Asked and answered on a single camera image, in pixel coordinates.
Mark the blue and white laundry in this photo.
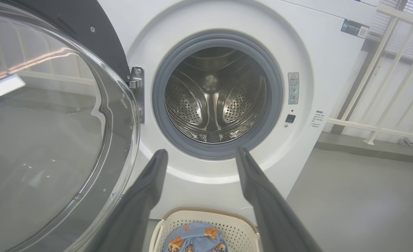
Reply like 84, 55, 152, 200
164, 222, 228, 252

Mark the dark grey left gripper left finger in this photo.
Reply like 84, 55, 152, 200
85, 149, 168, 252

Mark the white metal railing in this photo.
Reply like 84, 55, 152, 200
327, 3, 413, 146

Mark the dark QR code sticker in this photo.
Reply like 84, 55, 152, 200
340, 19, 370, 39

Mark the cream perforated laundry basket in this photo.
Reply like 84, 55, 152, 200
149, 207, 263, 252

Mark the perforated steel washer drum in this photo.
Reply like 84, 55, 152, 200
164, 47, 267, 144

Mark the round dark glass washer door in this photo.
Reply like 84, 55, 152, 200
0, 0, 141, 252

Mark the silver door hinge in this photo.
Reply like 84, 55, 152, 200
128, 66, 145, 124

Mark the small text sticker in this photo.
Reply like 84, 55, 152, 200
310, 110, 328, 129

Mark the white front-load washing machine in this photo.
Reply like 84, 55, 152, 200
96, 0, 378, 224

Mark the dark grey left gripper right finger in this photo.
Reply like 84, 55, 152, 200
235, 146, 323, 252

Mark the grey warning sticker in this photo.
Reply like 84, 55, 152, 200
288, 72, 300, 105

